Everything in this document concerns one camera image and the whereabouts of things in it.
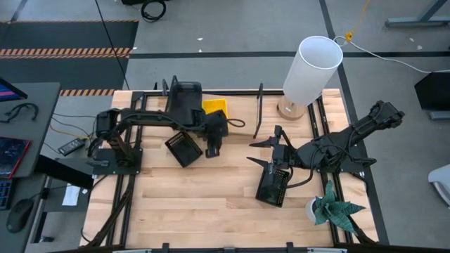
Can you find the white shade table lamp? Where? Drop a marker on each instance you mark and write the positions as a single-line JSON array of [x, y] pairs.
[[309, 70]]

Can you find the translucent grey plastic bin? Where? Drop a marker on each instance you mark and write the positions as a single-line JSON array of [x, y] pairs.
[[184, 100]]

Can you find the white paper sheet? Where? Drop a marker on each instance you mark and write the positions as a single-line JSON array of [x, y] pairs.
[[71, 195]]

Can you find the yellow plastic slotted basket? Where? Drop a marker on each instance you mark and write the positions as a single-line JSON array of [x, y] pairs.
[[215, 106]]

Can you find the black floor mat hazard stripes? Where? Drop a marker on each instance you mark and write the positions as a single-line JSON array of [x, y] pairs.
[[70, 37]]

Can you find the black keyboard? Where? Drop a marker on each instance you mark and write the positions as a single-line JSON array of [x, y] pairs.
[[4, 193]]

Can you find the grey side desk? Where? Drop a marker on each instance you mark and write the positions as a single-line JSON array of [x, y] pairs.
[[38, 105]]

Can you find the black computer mouse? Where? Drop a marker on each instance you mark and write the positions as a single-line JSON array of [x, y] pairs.
[[19, 215]]

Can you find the grey chair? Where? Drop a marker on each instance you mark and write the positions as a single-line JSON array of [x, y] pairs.
[[441, 182]]

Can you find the red-edged tablet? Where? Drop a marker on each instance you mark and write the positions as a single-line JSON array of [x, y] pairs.
[[12, 156]]

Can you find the black box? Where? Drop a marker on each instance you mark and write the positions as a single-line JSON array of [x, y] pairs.
[[434, 91]]

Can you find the black metal table frame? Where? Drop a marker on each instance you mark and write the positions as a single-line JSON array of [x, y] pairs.
[[314, 123]]

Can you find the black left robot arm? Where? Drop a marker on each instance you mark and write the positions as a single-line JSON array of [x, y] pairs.
[[147, 117]]

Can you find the green plant in white pot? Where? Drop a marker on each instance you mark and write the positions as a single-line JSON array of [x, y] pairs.
[[332, 209]]

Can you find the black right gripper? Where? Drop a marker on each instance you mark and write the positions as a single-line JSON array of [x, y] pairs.
[[284, 156]]

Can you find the black power adapter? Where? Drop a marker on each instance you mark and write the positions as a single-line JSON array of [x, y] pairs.
[[71, 147]]

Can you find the grey metal table leg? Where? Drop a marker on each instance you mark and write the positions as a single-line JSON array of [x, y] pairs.
[[418, 21]]

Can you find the computer monitor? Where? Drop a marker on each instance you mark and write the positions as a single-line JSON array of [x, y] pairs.
[[8, 92]]

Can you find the black plastic slotted basket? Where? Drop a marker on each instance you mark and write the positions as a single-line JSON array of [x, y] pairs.
[[183, 149], [272, 188]]

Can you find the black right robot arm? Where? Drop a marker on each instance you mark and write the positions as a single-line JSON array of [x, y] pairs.
[[344, 140]]

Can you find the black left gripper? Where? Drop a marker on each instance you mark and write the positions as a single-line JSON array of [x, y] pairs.
[[216, 124]]

